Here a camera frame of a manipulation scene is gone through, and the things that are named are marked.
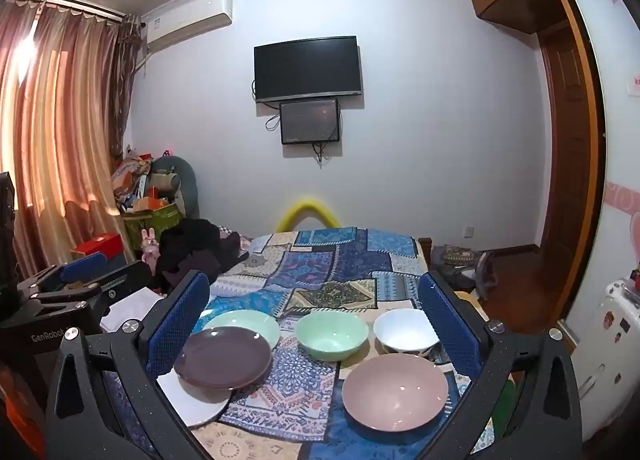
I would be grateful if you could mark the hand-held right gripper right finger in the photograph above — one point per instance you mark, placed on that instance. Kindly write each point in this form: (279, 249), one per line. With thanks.
(450, 325)

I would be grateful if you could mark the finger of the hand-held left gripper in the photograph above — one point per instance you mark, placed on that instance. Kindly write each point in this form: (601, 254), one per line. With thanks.
(125, 277)
(82, 265)

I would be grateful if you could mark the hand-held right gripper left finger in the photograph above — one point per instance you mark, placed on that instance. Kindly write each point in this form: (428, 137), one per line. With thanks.
(180, 320)

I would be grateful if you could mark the white bowl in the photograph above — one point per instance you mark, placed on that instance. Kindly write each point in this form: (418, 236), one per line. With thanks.
(405, 330)

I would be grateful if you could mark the purple plate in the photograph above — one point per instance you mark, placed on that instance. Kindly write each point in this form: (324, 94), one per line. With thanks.
(225, 357)

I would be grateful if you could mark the green plate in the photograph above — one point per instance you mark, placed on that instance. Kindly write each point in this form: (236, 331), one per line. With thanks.
(245, 320)

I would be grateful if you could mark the pink bowl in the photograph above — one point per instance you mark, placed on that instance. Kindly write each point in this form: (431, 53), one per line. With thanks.
(395, 390)

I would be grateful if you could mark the white plate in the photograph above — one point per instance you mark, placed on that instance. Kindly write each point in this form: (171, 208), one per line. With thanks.
(195, 405)

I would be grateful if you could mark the green bowl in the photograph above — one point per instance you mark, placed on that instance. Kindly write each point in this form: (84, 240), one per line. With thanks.
(330, 335)

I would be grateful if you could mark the red box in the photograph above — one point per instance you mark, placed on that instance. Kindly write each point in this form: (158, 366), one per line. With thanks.
(100, 245)

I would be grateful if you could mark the pink bunny toy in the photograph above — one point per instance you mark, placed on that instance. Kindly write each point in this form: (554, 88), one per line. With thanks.
(149, 245)

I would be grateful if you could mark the patterned bag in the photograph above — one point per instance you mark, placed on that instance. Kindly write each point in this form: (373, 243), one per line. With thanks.
(455, 260)

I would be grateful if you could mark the pile of dark clothes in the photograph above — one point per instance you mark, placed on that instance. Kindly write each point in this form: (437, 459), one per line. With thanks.
(190, 250)

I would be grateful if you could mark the pile of assorted packages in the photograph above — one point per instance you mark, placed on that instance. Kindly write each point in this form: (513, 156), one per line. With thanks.
(130, 179)

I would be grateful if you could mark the brown orange curtain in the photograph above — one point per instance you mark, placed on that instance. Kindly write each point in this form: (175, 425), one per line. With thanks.
(55, 139)

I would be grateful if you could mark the blue patchwork blanket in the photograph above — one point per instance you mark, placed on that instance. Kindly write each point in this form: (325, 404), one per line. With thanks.
(320, 265)

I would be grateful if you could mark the white case with stickers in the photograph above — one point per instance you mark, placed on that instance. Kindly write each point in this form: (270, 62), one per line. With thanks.
(610, 355)

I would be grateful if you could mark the yellow foam tube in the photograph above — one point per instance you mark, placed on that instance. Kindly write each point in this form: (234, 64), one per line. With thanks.
(310, 202)

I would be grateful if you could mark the brown wooden door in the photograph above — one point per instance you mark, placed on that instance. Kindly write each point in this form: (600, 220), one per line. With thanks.
(570, 164)

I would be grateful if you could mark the white air conditioner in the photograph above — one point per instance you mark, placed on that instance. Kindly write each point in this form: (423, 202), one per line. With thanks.
(190, 19)

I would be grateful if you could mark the white panel with pink decals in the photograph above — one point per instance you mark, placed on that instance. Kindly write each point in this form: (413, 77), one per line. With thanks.
(615, 89)

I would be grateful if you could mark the small black wall monitor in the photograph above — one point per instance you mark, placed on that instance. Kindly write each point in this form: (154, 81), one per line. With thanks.
(310, 120)

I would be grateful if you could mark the black wall television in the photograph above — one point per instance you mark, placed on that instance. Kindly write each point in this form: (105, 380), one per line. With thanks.
(307, 67)

